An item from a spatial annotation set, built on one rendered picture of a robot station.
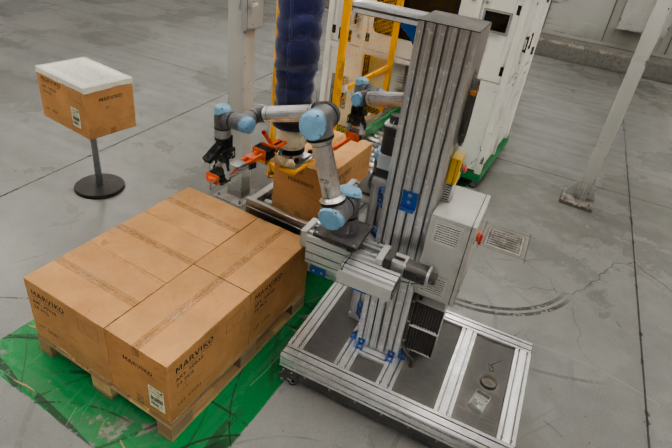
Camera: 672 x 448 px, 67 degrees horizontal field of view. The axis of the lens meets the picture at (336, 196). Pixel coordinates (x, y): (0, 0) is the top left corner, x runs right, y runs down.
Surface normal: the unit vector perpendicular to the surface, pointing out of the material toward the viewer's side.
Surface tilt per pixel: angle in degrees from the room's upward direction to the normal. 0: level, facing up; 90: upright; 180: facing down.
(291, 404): 0
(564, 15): 90
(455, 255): 90
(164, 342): 0
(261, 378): 0
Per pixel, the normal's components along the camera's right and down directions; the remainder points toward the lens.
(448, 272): -0.42, 0.43
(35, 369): 0.11, -0.85
